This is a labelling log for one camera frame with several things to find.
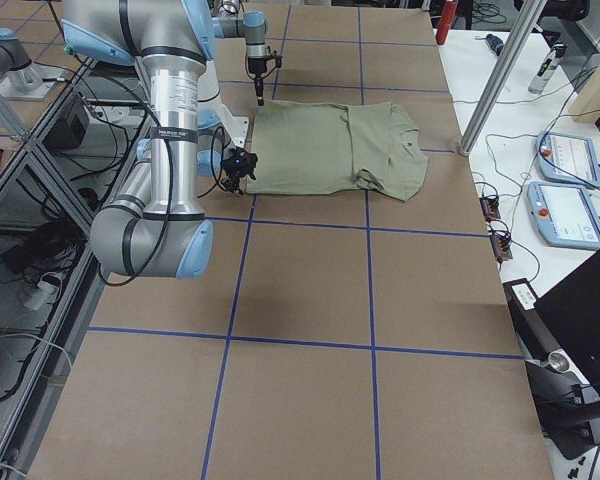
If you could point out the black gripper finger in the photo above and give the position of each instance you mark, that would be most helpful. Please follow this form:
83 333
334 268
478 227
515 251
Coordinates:
259 90

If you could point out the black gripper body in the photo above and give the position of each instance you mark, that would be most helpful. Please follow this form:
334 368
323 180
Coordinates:
256 67

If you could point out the olive green long-sleeve shirt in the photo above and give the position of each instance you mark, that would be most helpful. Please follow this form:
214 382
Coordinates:
323 148

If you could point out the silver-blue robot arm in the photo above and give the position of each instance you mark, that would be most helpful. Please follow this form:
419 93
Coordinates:
155 225
231 20

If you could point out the red cylinder bottle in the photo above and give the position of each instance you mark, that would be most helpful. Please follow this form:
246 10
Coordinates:
445 21

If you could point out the orange-black usb hub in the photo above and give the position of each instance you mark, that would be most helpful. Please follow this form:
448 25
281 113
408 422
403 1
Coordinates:
490 208
501 245

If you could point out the clear spray bottle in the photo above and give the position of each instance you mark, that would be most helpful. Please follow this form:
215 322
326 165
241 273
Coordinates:
547 68

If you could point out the white power strip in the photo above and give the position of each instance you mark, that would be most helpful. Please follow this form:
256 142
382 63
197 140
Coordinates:
44 292

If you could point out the far blue teach pendant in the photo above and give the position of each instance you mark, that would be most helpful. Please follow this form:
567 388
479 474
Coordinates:
567 158

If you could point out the blue teach pendant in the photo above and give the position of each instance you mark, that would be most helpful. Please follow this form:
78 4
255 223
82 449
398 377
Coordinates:
564 215
567 158

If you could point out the near blue teach pendant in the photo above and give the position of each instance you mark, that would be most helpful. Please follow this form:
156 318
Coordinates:
564 215

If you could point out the aluminium frame post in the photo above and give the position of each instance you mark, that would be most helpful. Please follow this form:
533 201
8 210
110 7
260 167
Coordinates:
516 40

